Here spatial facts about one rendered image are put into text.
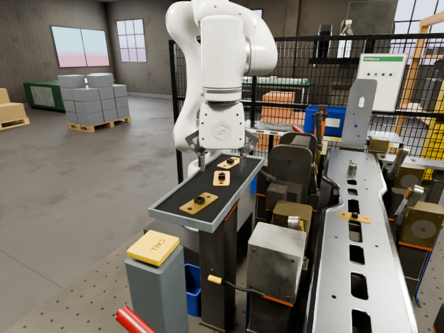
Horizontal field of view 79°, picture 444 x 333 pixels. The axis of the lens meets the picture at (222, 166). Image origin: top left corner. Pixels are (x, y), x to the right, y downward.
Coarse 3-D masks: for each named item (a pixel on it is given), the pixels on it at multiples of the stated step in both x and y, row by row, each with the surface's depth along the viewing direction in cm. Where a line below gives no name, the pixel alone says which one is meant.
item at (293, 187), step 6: (276, 180) 84; (288, 186) 80; (294, 186) 80; (300, 186) 80; (288, 192) 77; (294, 192) 76; (300, 192) 76; (288, 198) 77; (294, 198) 77; (300, 198) 79
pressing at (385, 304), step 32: (352, 160) 123; (384, 192) 95; (320, 224) 75; (384, 224) 76; (320, 256) 63; (384, 256) 63; (320, 288) 55; (384, 288) 55; (320, 320) 48; (384, 320) 48
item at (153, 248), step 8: (152, 232) 46; (144, 240) 44; (152, 240) 44; (160, 240) 44; (168, 240) 44; (176, 240) 44; (136, 248) 42; (144, 248) 42; (152, 248) 42; (160, 248) 42; (168, 248) 42; (136, 256) 41; (144, 256) 40; (152, 256) 40; (160, 256) 40; (160, 264) 40
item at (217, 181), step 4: (216, 172) 69; (220, 172) 69; (224, 172) 69; (228, 172) 69; (216, 176) 66; (220, 176) 65; (224, 176) 65; (228, 176) 66; (216, 180) 64; (220, 180) 64; (224, 180) 64; (228, 180) 64; (216, 184) 62; (220, 184) 62; (224, 184) 62; (228, 184) 62
